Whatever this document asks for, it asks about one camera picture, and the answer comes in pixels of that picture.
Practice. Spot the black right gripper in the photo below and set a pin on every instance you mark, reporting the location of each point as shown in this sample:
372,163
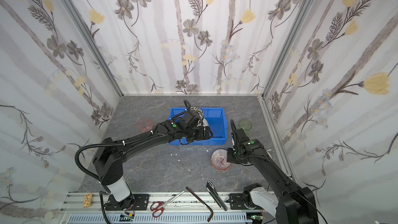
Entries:
236,134

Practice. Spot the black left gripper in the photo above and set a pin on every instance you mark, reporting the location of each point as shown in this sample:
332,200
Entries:
200,132

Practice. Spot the green glass cup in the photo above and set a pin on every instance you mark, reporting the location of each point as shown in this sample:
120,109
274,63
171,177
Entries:
245,124

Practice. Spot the red rimmed bowl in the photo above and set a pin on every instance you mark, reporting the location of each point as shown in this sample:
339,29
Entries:
219,160

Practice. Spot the pink glass cup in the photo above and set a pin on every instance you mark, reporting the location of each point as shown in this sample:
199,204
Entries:
144,125

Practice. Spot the white watermelon plate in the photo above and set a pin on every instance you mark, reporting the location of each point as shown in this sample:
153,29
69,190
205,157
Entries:
204,123

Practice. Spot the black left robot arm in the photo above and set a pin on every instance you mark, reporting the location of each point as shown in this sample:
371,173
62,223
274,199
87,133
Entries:
111,155

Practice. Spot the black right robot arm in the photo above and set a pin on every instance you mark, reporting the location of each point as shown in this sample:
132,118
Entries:
290,203

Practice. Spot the blue plastic bin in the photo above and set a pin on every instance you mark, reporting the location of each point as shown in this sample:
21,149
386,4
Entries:
217,122

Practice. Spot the dark bent metal bar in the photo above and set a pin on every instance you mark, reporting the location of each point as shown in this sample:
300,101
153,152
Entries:
203,202

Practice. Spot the small wooden block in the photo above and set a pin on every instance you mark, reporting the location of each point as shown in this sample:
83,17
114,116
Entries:
87,200

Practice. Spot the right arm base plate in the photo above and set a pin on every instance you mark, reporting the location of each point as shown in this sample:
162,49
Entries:
241,201

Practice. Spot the white slotted cable duct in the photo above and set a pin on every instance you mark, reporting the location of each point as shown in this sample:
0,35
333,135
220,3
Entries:
168,218

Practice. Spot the red handled scissors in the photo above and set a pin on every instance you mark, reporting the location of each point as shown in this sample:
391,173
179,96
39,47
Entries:
157,208

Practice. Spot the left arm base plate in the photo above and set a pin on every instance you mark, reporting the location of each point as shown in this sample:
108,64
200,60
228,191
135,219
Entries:
137,202

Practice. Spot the aluminium front rail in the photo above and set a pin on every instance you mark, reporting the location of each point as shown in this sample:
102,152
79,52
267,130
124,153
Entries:
73,203

